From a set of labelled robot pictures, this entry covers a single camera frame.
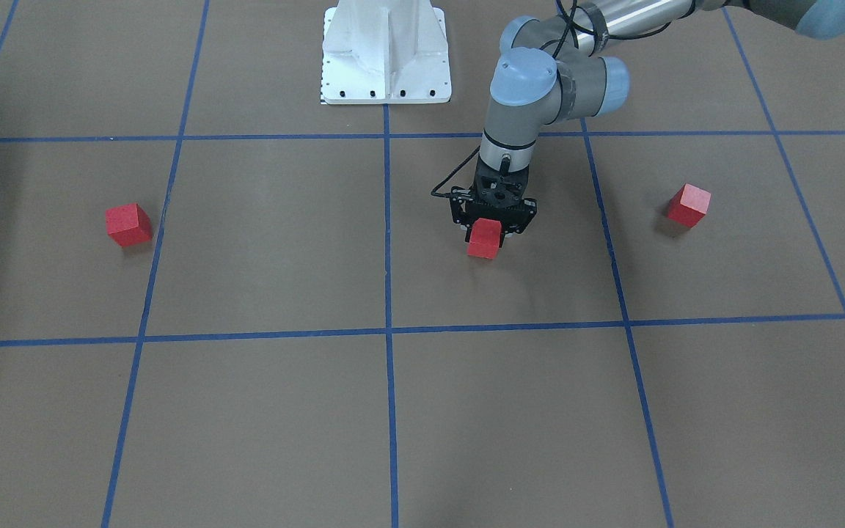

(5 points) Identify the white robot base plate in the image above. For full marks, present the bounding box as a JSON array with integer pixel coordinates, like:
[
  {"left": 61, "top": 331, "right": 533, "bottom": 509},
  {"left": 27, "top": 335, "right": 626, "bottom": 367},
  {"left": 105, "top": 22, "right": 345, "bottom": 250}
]
[{"left": 320, "top": 1, "right": 453, "bottom": 105}]

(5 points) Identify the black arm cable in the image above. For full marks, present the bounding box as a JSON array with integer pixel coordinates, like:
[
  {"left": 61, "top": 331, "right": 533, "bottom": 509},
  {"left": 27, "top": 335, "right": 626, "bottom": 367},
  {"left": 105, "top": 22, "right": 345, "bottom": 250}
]
[{"left": 431, "top": 0, "right": 599, "bottom": 200}]

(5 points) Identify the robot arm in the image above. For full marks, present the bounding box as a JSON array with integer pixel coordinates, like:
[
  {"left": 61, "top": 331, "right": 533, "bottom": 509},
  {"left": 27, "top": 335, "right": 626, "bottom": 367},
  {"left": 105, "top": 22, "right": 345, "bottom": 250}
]
[{"left": 432, "top": 1, "right": 725, "bottom": 245}]

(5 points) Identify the brown paper table mat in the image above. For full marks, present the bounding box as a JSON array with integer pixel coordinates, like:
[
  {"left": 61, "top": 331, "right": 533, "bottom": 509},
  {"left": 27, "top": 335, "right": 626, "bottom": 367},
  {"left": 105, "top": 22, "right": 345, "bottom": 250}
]
[{"left": 0, "top": 1, "right": 845, "bottom": 527}]

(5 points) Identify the red block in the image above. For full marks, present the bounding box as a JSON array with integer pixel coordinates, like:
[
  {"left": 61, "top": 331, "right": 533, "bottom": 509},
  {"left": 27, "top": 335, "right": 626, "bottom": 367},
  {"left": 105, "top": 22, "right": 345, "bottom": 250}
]
[
  {"left": 467, "top": 218, "right": 504, "bottom": 260},
  {"left": 666, "top": 183, "right": 713, "bottom": 230},
  {"left": 104, "top": 202, "right": 153, "bottom": 247}
]

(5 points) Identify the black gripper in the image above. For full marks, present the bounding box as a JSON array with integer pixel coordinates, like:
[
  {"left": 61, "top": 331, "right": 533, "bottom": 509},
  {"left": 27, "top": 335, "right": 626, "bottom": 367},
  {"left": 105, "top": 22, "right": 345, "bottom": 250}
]
[{"left": 450, "top": 163, "right": 538, "bottom": 235}]

